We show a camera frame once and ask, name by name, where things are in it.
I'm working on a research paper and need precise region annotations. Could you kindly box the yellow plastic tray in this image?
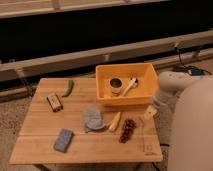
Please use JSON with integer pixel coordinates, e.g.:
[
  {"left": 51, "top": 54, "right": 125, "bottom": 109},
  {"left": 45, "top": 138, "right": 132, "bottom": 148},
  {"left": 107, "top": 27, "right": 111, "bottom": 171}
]
[{"left": 96, "top": 63, "right": 158, "bottom": 106}]

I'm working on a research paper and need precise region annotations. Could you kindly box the yellow banana toy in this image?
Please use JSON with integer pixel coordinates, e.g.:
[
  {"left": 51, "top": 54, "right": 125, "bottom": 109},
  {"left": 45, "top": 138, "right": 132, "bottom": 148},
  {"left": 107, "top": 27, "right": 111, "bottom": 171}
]
[{"left": 108, "top": 112, "right": 121, "bottom": 132}]

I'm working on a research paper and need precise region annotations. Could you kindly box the blue power adapter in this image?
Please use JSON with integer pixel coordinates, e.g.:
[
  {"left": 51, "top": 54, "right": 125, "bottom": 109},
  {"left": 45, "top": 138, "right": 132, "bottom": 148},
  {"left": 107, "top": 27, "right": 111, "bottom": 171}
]
[{"left": 189, "top": 68, "right": 206, "bottom": 76}]

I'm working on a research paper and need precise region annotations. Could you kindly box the dark red grape bunch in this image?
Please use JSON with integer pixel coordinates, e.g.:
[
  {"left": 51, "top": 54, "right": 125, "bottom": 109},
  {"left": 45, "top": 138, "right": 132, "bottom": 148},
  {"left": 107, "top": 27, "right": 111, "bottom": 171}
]
[{"left": 119, "top": 119, "right": 136, "bottom": 143}]

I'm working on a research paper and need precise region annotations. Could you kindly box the blue sponge block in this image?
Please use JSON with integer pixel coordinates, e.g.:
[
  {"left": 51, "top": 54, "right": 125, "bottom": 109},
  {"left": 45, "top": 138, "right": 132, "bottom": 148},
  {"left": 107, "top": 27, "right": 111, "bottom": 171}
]
[{"left": 53, "top": 129, "right": 74, "bottom": 153}]

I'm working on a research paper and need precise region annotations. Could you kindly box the grey crumpled cloth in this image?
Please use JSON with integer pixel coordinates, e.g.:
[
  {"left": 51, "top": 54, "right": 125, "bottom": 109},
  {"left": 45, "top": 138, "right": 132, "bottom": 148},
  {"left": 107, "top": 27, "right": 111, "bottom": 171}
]
[{"left": 83, "top": 107, "right": 105, "bottom": 133}]

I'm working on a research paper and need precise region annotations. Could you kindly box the black power cable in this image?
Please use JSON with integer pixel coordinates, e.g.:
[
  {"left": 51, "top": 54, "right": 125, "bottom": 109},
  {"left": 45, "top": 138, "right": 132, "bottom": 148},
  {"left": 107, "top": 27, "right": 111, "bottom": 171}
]
[{"left": 173, "top": 46, "right": 212, "bottom": 76}]

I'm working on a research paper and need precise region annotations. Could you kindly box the small brown box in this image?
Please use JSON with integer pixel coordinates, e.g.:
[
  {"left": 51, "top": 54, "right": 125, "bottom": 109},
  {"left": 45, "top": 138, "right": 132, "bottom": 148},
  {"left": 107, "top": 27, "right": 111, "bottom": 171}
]
[{"left": 47, "top": 93, "right": 63, "bottom": 112}]

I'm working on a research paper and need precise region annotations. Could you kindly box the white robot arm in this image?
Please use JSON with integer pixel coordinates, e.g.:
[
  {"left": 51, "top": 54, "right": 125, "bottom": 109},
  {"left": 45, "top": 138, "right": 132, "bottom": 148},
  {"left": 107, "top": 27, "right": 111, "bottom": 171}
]
[{"left": 143, "top": 71, "right": 213, "bottom": 171}]

